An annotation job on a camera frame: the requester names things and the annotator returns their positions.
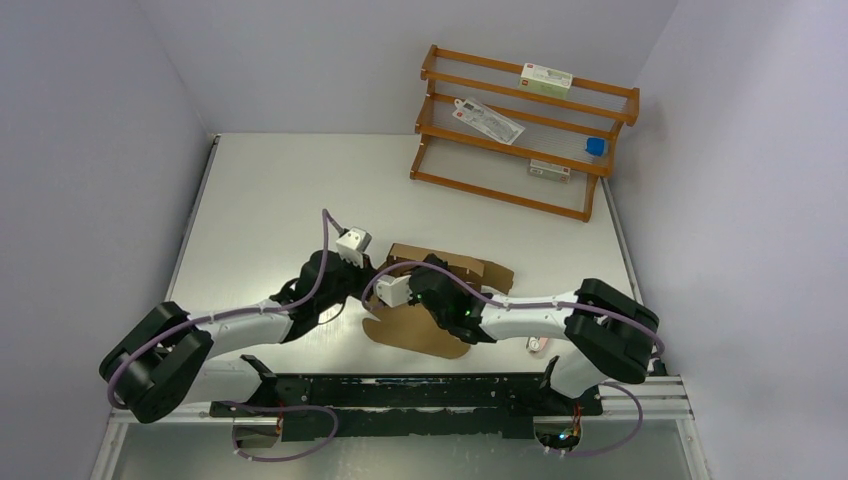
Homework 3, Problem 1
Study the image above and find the white green box top shelf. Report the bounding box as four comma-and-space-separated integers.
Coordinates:
517, 63, 574, 100

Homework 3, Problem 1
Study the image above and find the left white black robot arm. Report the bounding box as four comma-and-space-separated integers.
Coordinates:
98, 251, 376, 424

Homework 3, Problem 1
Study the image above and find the small white box lower shelf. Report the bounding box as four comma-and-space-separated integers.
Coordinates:
527, 159, 571, 183

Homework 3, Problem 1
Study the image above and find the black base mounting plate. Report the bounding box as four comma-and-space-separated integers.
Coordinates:
209, 373, 603, 442

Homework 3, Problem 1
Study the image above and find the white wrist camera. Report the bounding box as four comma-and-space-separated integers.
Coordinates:
374, 274, 413, 308
335, 227, 372, 269

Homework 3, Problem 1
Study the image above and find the small pink white stapler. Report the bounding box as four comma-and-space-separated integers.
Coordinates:
526, 337, 548, 354

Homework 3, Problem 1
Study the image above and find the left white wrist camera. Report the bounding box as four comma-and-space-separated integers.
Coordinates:
335, 227, 372, 269

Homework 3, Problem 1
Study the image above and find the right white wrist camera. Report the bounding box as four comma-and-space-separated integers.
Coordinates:
374, 274, 413, 308

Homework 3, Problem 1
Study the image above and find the orange wooden shelf rack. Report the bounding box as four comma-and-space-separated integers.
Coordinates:
409, 45, 640, 222

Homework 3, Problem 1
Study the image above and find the brown cardboard box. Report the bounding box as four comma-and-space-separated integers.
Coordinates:
362, 243, 517, 361

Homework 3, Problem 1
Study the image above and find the clear plastic packet with label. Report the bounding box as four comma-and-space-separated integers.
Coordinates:
452, 97, 525, 145

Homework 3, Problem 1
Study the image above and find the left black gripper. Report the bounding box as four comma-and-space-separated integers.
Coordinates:
316, 251, 381, 312

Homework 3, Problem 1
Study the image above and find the blue cap bottle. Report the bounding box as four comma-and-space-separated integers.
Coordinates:
585, 137, 607, 157

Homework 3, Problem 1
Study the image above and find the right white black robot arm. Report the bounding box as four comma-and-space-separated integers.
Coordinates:
409, 255, 665, 414

